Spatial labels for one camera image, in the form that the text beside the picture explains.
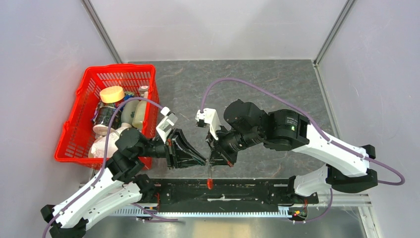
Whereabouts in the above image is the right aluminium corner post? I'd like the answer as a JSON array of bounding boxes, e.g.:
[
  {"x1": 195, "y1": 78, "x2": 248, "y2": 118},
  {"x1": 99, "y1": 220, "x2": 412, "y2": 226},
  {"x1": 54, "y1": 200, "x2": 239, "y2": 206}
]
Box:
[{"x1": 313, "y1": 0, "x2": 357, "y2": 67}]

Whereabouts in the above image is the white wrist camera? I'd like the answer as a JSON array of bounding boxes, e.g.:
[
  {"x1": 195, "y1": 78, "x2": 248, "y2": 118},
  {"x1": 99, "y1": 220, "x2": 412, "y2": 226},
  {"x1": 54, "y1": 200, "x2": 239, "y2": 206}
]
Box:
[
  {"x1": 156, "y1": 107, "x2": 178, "y2": 142},
  {"x1": 195, "y1": 108, "x2": 221, "y2": 140}
]

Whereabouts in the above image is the red plastic basket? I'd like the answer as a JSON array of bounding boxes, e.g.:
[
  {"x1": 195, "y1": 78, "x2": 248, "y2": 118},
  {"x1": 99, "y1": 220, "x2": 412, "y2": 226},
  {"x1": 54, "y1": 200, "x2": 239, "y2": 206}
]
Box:
[{"x1": 54, "y1": 63, "x2": 160, "y2": 171}]

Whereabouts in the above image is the cream bottle with pink cap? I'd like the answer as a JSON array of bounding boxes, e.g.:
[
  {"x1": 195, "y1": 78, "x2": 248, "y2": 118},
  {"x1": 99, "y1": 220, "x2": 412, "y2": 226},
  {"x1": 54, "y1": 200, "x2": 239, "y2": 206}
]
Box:
[{"x1": 132, "y1": 86, "x2": 149, "y2": 130}]

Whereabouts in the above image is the white pink round container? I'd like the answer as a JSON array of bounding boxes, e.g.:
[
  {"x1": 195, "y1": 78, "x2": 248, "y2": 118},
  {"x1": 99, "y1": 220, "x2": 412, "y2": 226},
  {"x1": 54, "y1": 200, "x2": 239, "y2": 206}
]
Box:
[{"x1": 88, "y1": 124, "x2": 132, "y2": 159}]

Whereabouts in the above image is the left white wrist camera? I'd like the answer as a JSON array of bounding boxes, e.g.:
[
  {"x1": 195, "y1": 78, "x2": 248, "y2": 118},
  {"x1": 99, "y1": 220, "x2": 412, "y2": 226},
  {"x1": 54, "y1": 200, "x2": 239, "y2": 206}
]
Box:
[{"x1": 156, "y1": 107, "x2": 178, "y2": 142}]

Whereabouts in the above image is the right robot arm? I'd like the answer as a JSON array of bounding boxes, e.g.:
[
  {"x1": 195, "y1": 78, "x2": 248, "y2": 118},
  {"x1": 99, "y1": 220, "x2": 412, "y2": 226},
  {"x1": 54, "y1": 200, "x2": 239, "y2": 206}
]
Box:
[{"x1": 196, "y1": 100, "x2": 378, "y2": 203}]

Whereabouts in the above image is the pale green bottle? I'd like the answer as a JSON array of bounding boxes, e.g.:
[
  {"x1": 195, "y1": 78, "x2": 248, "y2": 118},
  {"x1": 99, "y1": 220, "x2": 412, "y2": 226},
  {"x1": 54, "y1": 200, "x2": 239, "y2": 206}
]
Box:
[{"x1": 121, "y1": 100, "x2": 140, "y2": 124}]

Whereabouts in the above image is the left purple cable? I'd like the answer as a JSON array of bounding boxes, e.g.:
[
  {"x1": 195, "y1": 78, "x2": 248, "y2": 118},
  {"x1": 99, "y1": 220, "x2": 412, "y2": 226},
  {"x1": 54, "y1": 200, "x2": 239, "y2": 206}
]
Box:
[{"x1": 42, "y1": 97, "x2": 166, "y2": 238}]

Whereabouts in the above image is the left aluminium corner post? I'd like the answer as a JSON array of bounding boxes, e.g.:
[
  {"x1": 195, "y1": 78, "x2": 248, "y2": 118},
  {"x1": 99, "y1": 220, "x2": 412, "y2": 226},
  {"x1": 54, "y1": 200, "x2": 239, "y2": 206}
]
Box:
[{"x1": 80, "y1": 0, "x2": 123, "y2": 63}]

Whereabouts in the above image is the aluminium toothed cable duct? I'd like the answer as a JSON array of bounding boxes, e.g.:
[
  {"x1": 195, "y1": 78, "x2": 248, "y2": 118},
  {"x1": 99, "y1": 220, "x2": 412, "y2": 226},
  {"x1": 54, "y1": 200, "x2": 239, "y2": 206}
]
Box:
[{"x1": 110, "y1": 205, "x2": 293, "y2": 219}]

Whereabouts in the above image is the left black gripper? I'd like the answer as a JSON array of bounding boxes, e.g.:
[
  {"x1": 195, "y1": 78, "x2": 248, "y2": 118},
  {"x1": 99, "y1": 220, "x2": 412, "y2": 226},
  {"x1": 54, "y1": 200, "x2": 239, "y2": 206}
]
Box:
[{"x1": 136, "y1": 127, "x2": 208, "y2": 169}]

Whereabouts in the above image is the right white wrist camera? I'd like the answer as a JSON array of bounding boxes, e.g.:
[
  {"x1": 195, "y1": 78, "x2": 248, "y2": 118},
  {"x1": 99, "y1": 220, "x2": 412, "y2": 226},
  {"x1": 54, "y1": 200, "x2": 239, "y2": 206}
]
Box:
[{"x1": 195, "y1": 108, "x2": 221, "y2": 140}]

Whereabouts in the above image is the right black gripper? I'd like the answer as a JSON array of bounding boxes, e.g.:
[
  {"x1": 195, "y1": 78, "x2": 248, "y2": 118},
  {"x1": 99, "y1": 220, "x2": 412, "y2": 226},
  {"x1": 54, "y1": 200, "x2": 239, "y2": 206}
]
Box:
[{"x1": 206, "y1": 123, "x2": 263, "y2": 167}]

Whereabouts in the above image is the aluminium corner post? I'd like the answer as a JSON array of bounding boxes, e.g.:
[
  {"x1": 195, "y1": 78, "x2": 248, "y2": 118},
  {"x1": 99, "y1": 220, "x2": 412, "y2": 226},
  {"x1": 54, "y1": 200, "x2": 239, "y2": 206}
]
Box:
[
  {"x1": 313, "y1": 0, "x2": 357, "y2": 67},
  {"x1": 80, "y1": 0, "x2": 123, "y2": 63}
]

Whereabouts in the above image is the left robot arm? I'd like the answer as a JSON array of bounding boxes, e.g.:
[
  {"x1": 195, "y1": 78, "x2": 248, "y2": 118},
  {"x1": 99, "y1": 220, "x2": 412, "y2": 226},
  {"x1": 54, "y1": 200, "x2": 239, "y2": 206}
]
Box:
[{"x1": 41, "y1": 128, "x2": 235, "y2": 238}]

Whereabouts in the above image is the jar with yellow lid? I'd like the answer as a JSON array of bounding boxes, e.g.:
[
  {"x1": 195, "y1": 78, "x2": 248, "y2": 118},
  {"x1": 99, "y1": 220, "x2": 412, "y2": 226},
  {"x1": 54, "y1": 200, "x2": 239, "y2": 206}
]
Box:
[{"x1": 92, "y1": 86, "x2": 125, "y2": 127}]

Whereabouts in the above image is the purple cable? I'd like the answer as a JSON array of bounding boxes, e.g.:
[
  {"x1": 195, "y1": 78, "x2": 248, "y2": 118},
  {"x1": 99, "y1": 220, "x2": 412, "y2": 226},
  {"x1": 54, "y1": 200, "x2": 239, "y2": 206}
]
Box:
[
  {"x1": 200, "y1": 77, "x2": 406, "y2": 186},
  {"x1": 42, "y1": 97, "x2": 166, "y2": 238}
]

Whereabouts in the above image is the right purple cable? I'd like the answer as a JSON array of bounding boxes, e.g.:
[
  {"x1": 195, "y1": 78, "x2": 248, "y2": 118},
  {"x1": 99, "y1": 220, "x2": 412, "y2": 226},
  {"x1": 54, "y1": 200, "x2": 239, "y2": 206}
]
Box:
[{"x1": 200, "y1": 77, "x2": 406, "y2": 186}]

